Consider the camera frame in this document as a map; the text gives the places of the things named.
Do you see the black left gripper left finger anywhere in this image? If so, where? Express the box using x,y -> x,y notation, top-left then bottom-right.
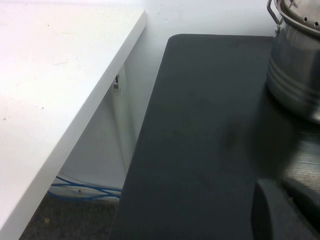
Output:
251,178 -> 320,240

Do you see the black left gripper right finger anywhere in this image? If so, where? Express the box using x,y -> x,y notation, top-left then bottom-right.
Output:
281,176 -> 320,213

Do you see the stainless steel pot lid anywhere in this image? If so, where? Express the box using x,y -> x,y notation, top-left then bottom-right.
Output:
273,0 -> 320,28

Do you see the white side table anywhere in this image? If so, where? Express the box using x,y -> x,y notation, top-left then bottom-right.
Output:
0,9 -> 148,240

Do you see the blue cable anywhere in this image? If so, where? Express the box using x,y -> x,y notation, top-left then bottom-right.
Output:
48,175 -> 123,200

